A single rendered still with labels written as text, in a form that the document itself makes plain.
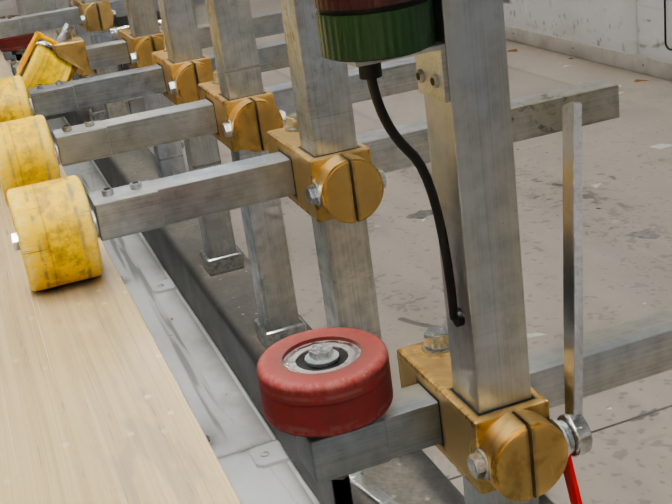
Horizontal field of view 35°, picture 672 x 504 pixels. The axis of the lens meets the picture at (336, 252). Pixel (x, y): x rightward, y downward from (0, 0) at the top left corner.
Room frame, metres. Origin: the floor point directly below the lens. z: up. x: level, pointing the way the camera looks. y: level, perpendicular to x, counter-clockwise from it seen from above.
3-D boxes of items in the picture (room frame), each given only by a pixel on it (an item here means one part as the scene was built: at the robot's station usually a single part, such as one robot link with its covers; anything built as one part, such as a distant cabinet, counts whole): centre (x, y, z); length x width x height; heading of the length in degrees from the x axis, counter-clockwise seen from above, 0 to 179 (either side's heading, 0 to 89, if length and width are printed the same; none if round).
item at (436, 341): (0.64, -0.06, 0.88); 0.02 x 0.02 x 0.01
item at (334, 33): (0.56, -0.04, 1.10); 0.06 x 0.06 x 0.02
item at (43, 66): (1.52, 0.38, 0.93); 0.09 x 0.08 x 0.09; 108
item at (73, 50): (1.52, 0.36, 0.95); 0.10 x 0.04 x 0.10; 108
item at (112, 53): (1.59, 0.14, 0.95); 0.36 x 0.03 x 0.03; 108
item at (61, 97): (1.33, 0.13, 0.95); 0.50 x 0.04 x 0.04; 108
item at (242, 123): (1.07, 0.08, 0.95); 0.14 x 0.06 x 0.05; 18
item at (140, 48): (1.55, 0.23, 0.95); 0.14 x 0.06 x 0.05; 18
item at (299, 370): (0.58, 0.02, 0.85); 0.08 x 0.08 x 0.11
